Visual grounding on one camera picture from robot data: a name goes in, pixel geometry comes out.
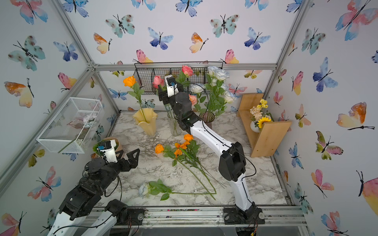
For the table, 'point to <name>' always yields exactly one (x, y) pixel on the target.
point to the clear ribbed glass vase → (175, 128)
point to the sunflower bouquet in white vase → (260, 116)
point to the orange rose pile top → (191, 148)
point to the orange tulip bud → (177, 145)
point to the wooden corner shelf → (266, 142)
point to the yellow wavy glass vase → (146, 117)
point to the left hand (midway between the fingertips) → (132, 149)
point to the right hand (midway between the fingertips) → (166, 78)
